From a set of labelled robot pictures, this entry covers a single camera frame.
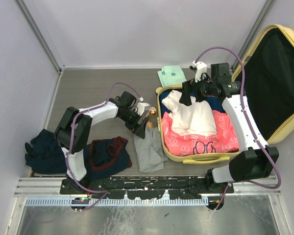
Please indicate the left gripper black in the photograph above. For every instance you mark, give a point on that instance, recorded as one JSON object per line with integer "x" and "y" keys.
{"x": 140, "y": 131}

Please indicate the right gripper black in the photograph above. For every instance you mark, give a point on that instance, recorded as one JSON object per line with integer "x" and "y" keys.
{"x": 185, "y": 98}

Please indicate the white cloth garment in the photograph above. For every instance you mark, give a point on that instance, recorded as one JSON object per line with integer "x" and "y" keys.
{"x": 195, "y": 119}

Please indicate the grey shirt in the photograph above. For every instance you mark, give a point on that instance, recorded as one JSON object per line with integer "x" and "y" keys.
{"x": 149, "y": 151}

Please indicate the pink patterned shirt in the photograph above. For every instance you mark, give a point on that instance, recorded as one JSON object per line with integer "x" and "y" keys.
{"x": 225, "y": 140}

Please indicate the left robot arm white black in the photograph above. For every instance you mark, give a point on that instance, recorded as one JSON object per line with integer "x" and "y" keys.
{"x": 74, "y": 128}

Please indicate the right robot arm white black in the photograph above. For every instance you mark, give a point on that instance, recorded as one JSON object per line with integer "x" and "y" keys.
{"x": 256, "y": 159}

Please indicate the small orange wooden object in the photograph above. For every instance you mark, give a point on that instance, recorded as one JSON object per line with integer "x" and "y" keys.
{"x": 149, "y": 124}

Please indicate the green tissue packet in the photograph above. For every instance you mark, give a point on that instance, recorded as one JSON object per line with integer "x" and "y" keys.
{"x": 171, "y": 75}

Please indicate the navy garment red trim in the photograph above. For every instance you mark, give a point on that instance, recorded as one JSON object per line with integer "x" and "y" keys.
{"x": 105, "y": 158}

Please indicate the yellow suitcase black lining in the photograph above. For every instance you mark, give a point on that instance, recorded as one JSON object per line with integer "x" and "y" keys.
{"x": 267, "y": 75}

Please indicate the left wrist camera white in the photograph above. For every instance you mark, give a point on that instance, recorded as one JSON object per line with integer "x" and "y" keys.
{"x": 142, "y": 108}

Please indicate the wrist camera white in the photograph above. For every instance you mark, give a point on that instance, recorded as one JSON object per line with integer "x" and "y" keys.
{"x": 142, "y": 108}
{"x": 199, "y": 68}

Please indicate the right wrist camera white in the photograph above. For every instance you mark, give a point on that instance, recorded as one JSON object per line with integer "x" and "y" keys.
{"x": 199, "y": 68}

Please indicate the black mounting base plate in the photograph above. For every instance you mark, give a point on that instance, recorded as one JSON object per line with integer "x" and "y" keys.
{"x": 178, "y": 187}

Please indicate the right aluminium corner post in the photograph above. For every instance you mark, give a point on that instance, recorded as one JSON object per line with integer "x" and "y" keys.
{"x": 266, "y": 8}

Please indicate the aluminium corner post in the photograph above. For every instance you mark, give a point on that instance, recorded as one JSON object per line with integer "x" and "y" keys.
{"x": 38, "y": 34}
{"x": 266, "y": 8}

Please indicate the aluminium rail frame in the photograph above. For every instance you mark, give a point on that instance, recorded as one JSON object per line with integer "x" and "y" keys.
{"x": 57, "y": 191}

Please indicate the left aluminium corner post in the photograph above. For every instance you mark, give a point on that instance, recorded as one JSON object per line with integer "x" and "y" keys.
{"x": 38, "y": 34}

